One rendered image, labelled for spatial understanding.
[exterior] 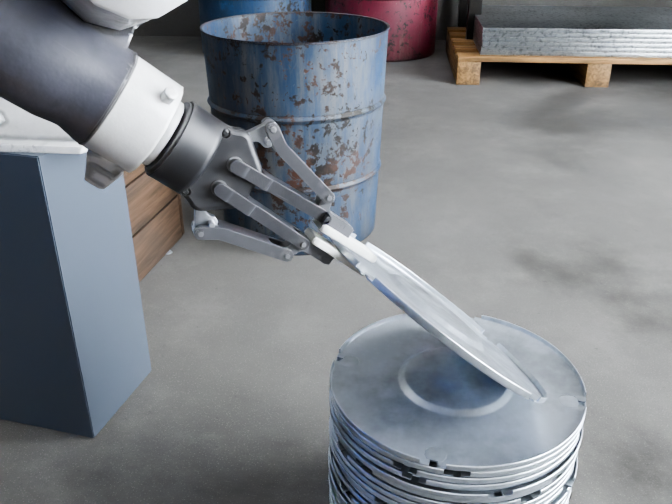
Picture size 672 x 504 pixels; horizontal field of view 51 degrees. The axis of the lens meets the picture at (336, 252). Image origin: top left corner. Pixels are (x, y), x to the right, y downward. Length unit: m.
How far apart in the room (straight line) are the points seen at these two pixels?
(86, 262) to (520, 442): 0.63
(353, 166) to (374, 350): 0.76
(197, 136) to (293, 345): 0.76
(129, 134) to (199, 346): 0.78
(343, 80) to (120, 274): 0.64
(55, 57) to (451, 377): 0.53
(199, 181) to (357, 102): 0.93
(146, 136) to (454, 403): 0.43
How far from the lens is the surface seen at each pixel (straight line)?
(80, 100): 0.59
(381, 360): 0.86
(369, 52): 1.53
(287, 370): 1.25
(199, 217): 0.66
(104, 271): 1.10
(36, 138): 0.98
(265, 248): 0.67
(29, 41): 0.58
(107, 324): 1.13
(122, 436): 1.16
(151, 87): 0.60
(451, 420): 0.78
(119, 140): 0.59
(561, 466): 0.81
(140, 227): 1.54
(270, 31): 1.85
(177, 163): 0.61
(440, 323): 0.72
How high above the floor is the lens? 0.74
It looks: 27 degrees down
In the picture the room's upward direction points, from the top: straight up
